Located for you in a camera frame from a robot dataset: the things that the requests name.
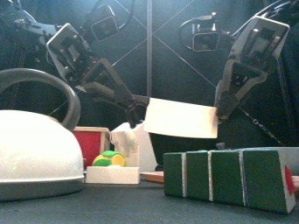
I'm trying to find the white paper sheet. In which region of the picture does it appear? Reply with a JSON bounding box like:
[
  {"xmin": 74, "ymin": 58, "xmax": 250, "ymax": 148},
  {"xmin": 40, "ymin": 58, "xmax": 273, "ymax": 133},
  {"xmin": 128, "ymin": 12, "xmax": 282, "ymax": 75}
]
[{"xmin": 132, "ymin": 94, "xmax": 221, "ymax": 140}]

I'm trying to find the white knife holder block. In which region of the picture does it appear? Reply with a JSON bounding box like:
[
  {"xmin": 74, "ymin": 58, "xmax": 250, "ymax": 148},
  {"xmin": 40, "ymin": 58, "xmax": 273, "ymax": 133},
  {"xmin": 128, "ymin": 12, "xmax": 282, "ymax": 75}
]
[{"xmin": 110, "ymin": 122, "xmax": 159, "ymax": 173}]

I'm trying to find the green yellow round toy food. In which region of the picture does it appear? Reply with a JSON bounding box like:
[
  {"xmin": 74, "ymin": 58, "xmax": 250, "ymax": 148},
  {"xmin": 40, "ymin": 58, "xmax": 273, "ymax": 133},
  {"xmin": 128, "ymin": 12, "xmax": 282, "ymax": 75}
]
[{"xmin": 91, "ymin": 150, "xmax": 127, "ymax": 168}]

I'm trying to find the small white block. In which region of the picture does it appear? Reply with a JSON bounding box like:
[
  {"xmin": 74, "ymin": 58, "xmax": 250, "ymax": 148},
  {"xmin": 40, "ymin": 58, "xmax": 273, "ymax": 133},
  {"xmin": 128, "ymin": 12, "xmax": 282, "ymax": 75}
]
[{"xmin": 84, "ymin": 165, "xmax": 142, "ymax": 186}]

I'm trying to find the green striped toy block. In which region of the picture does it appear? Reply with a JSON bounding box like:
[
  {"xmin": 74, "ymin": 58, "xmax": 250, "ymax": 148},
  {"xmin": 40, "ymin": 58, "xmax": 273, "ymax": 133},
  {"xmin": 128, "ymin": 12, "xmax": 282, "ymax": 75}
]
[{"xmin": 163, "ymin": 147, "xmax": 297, "ymax": 215}]

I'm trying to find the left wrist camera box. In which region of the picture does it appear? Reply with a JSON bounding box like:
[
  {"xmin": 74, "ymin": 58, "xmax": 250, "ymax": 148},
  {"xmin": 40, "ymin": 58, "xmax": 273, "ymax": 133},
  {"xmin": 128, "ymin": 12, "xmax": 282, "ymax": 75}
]
[{"xmin": 86, "ymin": 4, "xmax": 120, "ymax": 42}]

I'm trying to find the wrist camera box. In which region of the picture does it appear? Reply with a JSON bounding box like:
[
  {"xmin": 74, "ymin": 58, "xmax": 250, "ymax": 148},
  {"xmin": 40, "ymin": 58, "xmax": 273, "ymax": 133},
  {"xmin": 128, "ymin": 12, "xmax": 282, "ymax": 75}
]
[
  {"xmin": 191, "ymin": 20, "xmax": 222, "ymax": 53},
  {"xmin": 86, "ymin": 4, "xmax": 120, "ymax": 42}
]

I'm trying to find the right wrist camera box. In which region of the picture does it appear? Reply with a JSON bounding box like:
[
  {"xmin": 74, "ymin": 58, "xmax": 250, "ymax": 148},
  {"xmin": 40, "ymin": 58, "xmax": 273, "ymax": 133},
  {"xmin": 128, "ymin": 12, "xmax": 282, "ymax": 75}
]
[{"xmin": 191, "ymin": 20, "xmax": 222, "ymax": 53}]

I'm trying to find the red box wooden frame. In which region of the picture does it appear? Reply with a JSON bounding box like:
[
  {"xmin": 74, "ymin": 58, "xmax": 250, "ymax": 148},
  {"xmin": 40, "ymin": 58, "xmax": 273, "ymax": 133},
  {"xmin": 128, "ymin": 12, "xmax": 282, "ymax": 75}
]
[{"xmin": 72, "ymin": 126, "xmax": 112, "ymax": 171}]

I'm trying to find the grey vertical frame pole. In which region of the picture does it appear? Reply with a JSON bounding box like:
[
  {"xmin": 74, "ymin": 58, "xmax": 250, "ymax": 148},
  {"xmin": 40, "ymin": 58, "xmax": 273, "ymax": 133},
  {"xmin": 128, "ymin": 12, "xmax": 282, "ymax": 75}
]
[{"xmin": 146, "ymin": 0, "xmax": 155, "ymax": 99}]

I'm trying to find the white kettle grey handle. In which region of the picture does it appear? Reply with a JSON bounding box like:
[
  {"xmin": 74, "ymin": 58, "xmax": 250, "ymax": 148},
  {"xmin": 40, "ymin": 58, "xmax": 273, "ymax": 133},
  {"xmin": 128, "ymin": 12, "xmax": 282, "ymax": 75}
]
[{"xmin": 0, "ymin": 67, "xmax": 87, "ymax": 202}]

